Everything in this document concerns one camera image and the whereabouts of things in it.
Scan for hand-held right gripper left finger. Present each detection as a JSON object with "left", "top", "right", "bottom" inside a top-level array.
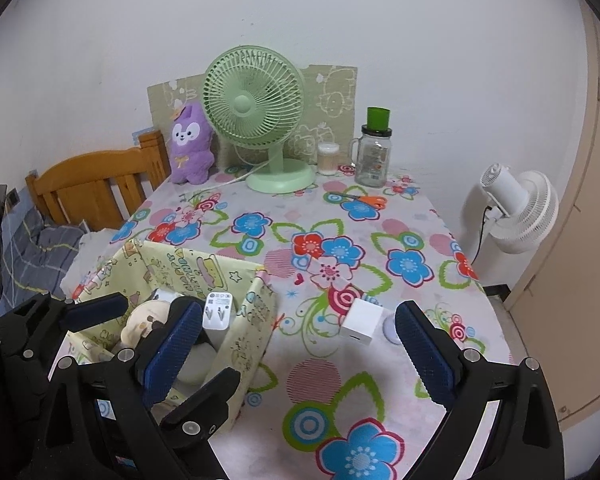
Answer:
[{"left": 27, "top": 302, "right": 231, "bottom": 480}]

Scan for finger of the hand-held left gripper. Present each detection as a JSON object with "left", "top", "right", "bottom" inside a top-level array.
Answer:
[
  {"left": 161, "top": 367, "right": 243, "bottom": 450},
  {"left": 67, "top": 295, "right": 129, "bottom": 332}
]

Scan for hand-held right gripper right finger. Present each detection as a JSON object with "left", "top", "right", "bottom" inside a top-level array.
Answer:
[{"left": 394, "top": 300, "right": 567, "bottom": 480}]

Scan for white charger plug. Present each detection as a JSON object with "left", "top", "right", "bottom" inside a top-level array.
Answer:
[{"left": 201, "top": 291, "right": 236, "bottom": 346}]

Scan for white cube charger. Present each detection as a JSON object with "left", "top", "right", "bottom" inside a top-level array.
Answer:
[{"left": 339, "top": 299, "right": 384, "bottom": 347}]

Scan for yellow cartoon fabric storage box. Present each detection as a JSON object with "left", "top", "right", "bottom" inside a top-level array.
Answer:
[{"left": 47, "top": 239, "right": 280, "bottom": 433}]

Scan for cream round toy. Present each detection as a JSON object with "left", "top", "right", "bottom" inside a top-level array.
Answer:
[{"left": 120, "top": 302, "right": 173, "bottom": 346}]

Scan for grey plaid bedding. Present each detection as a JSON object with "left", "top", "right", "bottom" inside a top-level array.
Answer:
[{"left": 0, "top": 207, "right": 88, "bottom": 318}]

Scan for floral tablecloth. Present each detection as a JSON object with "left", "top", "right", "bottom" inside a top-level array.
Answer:
[{"left": 60, "top": 162, "right": 516, "bottom": 480}]

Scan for wooden bed headboard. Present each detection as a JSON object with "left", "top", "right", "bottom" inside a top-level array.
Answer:
[{"left": 25, "top": 130, "right": 173, "bottom": 233}]

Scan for purple plush toy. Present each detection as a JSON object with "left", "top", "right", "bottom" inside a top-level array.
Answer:
[{"left": 169, "top": 101, "right": 217, "bottom": 185}]

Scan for white circulator fan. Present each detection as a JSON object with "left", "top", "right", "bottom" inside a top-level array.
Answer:
[{"left": 480, "top": 162, "right": 560, "bottom": 255}]

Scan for beige cabinet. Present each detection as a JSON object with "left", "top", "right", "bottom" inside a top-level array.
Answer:
[{"left": 500, "top": 5, "right": 600, "bottom": 431}]

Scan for glass mug jar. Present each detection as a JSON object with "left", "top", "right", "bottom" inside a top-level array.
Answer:
[{"left": 349, "top": 125, "right": 394, "bottom": 186}]

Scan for cotton swab jar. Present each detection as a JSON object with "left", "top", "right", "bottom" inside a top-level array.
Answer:
[{"left": 317, "top": 142, "right": 341, "bottom": 177}]

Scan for green plastic cup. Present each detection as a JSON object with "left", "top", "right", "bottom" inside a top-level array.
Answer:
[{"left": 366, "top": 106, "right": 390, "bottom": 131}]

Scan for green desk fan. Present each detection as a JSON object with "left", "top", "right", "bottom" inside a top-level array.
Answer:
[{"left": 201, "top": 45, "right": 317, "bottom": 194}]

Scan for cartoon printed cardboard panel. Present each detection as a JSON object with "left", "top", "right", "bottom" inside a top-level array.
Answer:
[{"left": 146, "top": 64, "right": 357, "bottom": 168}]

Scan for black fan cable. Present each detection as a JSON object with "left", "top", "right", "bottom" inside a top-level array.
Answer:
[{"left": 472, "top": 205, "right": 493, "bottom": 266}]

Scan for orange handled scissors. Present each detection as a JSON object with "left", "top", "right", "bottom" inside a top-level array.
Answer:
[{"left": 337, "top": 191, "right": 388, "bottom": 210}]

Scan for white fan cable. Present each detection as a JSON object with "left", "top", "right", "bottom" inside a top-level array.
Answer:
[{"left": 190, "top": 160, "right": 271, "bottom": 193}]

